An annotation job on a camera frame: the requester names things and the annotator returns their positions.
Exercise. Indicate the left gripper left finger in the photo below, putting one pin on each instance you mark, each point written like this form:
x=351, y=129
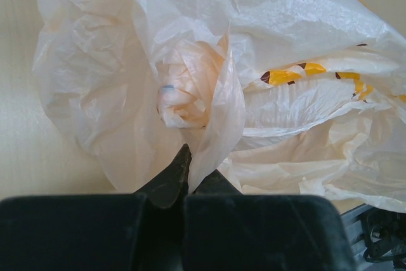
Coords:
x=138, y=231

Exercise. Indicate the translucent orange plastic bag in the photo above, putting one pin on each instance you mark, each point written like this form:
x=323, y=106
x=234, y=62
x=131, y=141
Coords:
x=280, y=96

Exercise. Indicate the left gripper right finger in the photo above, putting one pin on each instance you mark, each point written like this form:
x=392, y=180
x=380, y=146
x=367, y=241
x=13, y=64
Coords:
x=227, y=230

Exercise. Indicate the aluminium front rail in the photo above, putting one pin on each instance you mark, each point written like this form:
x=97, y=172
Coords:
x=376, y=237

